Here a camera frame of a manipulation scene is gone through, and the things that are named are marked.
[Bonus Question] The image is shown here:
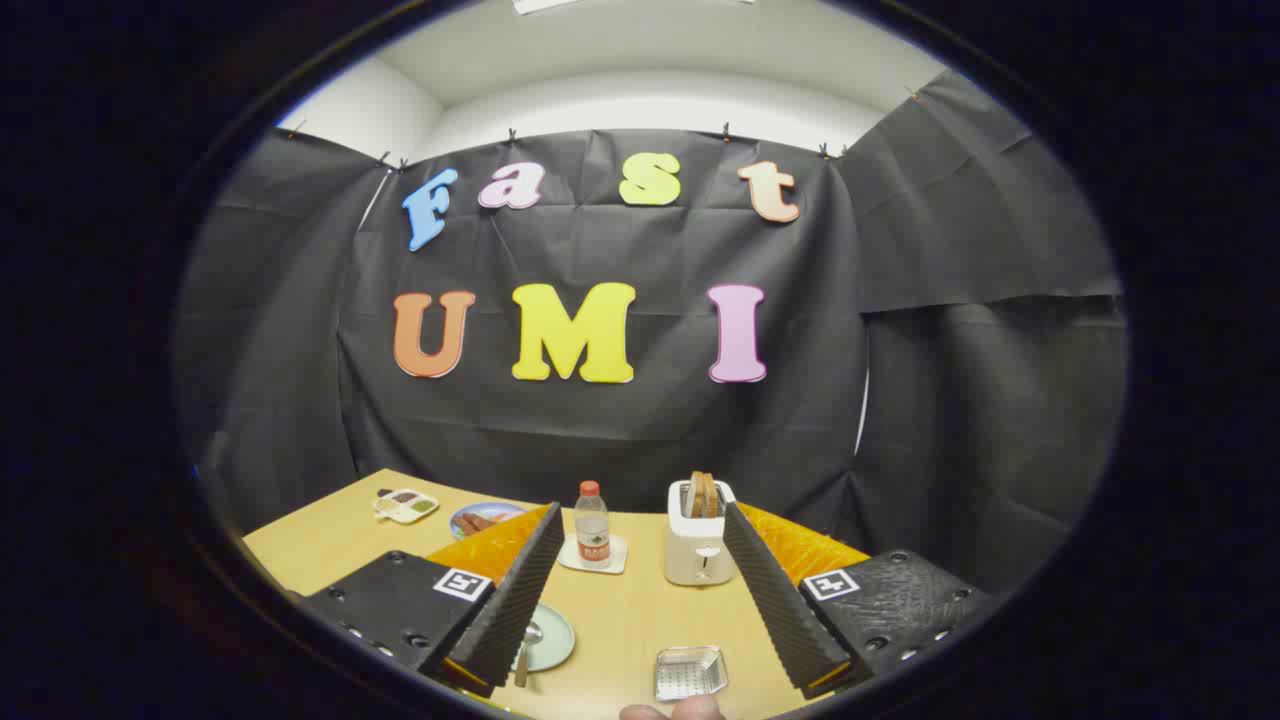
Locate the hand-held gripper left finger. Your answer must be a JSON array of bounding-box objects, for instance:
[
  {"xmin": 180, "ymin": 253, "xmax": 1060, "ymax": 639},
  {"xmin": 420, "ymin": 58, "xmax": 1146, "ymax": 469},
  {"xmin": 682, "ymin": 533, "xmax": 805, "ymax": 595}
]
[{"xmin": 300, "ymin": 503, "xmax": 566, "ymax": 698}]

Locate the white divided sauce dish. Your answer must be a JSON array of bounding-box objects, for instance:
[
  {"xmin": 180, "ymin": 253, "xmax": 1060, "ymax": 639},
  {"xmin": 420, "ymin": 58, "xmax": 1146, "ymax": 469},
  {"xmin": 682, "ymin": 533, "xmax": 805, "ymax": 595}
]
[{"xmin": 374, "ymin": 488, "xmax": 440, "ymax": 525}]

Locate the white square coaster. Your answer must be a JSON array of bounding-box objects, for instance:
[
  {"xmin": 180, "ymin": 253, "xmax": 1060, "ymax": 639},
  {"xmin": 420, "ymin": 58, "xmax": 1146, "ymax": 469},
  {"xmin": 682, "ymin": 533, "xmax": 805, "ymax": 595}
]
[{"xmin": 558, "ymin": 533, "xmax": 629, "ymax": 575}]

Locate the blue plate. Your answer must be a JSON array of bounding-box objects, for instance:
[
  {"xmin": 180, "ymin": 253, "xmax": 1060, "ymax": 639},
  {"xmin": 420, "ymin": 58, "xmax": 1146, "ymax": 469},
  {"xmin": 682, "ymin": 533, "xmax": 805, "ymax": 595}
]
[{"xmin": 449, "ymin": 502, "xmax": 531, "ymax": 541}]

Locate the clear water bottle red cap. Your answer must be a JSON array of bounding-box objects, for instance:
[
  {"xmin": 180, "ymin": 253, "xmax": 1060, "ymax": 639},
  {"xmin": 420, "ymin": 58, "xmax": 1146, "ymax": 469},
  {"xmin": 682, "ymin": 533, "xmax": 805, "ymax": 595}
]
[{"xmin": 575, "ymin": 481, "xmax": 611, "ymax": 569}]

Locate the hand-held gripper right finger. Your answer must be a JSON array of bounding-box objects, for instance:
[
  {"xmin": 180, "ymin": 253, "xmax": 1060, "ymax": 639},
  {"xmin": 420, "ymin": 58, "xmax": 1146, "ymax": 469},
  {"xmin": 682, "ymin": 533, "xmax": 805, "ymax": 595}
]
[{"xmin": 722, "ymin": 503, "xmax": 991, "ymax": 699}]

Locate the light green plate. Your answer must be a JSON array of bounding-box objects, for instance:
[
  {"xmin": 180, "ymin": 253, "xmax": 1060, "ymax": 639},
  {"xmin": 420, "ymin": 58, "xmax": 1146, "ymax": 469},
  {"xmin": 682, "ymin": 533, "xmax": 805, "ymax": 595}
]
[{"xmin": 510, "ymin": 602, "xmax": 577, "ymax": 673}]

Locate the clear square cutlery basket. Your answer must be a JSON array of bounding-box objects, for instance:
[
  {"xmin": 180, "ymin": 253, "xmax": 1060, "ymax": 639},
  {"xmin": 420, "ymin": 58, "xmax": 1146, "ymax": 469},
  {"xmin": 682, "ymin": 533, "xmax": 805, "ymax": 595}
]
[{"xmin": 654, "ymin": 645, "xmax": 729, "ymax": 703}]

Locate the black backdrop cloth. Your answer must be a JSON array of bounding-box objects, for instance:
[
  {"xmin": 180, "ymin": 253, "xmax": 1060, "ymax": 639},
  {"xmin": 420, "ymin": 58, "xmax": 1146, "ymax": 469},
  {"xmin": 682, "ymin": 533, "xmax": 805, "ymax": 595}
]
[{"xmin": 175, "ymin": 70, "xmax": 1129, "ymax": 601}]

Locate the white toaster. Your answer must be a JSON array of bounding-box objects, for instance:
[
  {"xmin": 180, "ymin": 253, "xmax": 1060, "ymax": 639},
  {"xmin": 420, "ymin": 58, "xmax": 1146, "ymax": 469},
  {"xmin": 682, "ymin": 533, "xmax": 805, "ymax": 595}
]
[{"xmin": 664, "ymin": 480, "xmax": 739, "ymax": 587}]

